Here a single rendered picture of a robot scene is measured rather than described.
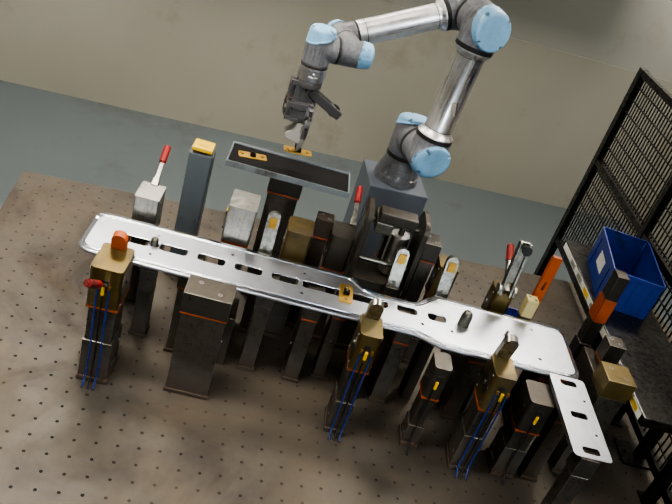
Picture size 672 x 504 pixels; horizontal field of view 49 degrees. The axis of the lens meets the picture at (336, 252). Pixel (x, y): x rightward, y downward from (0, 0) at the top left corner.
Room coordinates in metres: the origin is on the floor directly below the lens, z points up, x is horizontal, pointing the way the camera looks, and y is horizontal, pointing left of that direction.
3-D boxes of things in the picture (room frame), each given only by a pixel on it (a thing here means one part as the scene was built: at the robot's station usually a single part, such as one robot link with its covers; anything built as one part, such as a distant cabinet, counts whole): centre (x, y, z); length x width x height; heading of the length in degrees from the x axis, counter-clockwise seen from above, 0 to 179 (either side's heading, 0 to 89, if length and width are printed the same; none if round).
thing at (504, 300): (1.91, -0.50, 0.87); 0.10 x 0.07 x 0.35; 7
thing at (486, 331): (1.67, -0.04, 1.00); 1.38 x 0.22 x 0.02; 97
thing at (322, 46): (1.98, 0.22, 1.53); 0.09 x 0.08 x 0.11; 116
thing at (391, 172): (2.29, -0.11, 1.15); 0.15 x 0.15 x 0.10
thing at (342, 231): (1.88, 0.00, 0.89); 0.12 x 0.07 x 0.38; 7
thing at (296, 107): (1.98, 0.23, 1.37); 0.09 x 0.08 x 0.12; 107
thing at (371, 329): (1.50, -0.15, 0.87); 0.12 x 0.07 x 0.35; 7
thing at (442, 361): (1.53, -0.35, 0.84); 0.10 x 0.05 x 0.29; 7
